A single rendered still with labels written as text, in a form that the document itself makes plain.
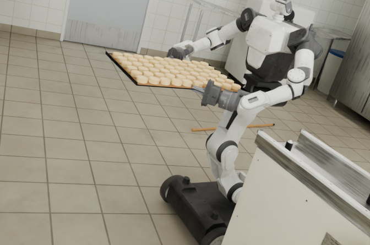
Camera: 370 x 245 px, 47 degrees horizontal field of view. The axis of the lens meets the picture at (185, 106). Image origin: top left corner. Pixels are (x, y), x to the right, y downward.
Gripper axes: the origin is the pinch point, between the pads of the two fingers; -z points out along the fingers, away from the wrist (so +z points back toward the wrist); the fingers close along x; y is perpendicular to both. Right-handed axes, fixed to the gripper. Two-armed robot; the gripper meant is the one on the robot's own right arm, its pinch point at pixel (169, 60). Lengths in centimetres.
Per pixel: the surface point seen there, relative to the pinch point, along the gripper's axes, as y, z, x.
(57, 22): -226, 278, -78
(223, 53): -26, 420, -78
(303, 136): 78, -12, -11
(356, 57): 151, 394, -19
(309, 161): 82, -30, -15
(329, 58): 129, 485, -45
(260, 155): 61, -36, -18
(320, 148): 87, -20, -11
